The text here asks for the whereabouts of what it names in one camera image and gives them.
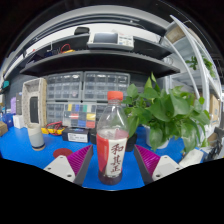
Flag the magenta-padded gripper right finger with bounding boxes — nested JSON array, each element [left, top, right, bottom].
[[133, 144, 184, 186]]

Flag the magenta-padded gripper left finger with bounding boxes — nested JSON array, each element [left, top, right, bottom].
[[43, 144, 94, 187]]

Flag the clear red-capped drink bottle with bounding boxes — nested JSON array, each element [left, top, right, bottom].
[[95, 90, 130, 186]]

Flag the flat round red coaster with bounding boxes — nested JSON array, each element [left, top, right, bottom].
[[52, 147, 74, 159]]

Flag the black box with white label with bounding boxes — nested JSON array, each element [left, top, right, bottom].
[[61, 126, 91, 144]]

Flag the grey and white mug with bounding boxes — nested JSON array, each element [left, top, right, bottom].
[[27, 124, 47, 152]]

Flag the yellow multimeter with red leads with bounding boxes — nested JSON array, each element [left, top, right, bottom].
[[40, 121, 68, 136]]

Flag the black zip case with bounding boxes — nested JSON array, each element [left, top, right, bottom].
[[89, 128, 138, 153]]

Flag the green potted plant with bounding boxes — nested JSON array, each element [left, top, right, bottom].
[[123, 72, 212, 154]]

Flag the black desk clamp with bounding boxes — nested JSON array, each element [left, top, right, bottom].
[[203, 126, 224, 163]]

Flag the grey small-parts drawer cabinet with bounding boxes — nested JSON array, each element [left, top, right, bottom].
[[82, 70, 131, 102], [45, 101, 66, 125], [95, 101, 109, 121], [45, 71, 84, 102]]

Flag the clear colourful parts organizer box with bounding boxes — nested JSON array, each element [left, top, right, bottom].
[[62, 102, 98, 129]]

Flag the small white box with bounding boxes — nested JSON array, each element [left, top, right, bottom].
[[12, 114, 26, 130]]

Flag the black speaker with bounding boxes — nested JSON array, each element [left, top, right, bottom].
[[29, 95, 40, 124]]

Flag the blue box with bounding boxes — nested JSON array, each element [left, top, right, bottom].
[[1, 113, 15, 129]]

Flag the grey upright box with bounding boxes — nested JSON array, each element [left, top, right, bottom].
[[15, 93, 24, 116]]

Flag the beige perforated storage box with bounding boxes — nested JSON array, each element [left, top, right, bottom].
[[21, 77, 48, 129]]

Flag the purple container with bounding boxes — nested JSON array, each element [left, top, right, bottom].
[[10, 96, 18, 115]]

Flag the white shelf unit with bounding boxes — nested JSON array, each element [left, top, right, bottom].
[[163, 14, 224, 141]]

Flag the black shelf unit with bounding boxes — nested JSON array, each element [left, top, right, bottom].
[[3, 23, 181, 79]]

